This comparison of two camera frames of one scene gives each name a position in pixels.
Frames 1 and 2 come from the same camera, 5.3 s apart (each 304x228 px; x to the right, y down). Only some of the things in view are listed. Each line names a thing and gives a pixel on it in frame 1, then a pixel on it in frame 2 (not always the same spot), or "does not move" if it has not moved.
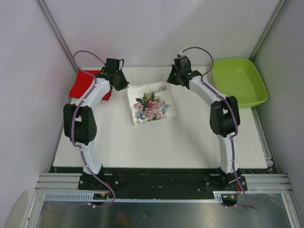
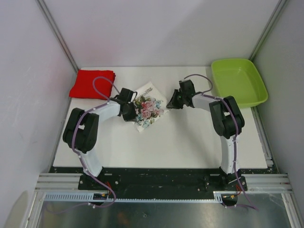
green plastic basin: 238,78 does not move
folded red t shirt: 82,81 does not move
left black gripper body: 121,83 → 130,114
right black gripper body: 174,76 → 178,100
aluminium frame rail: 268,183 does not move
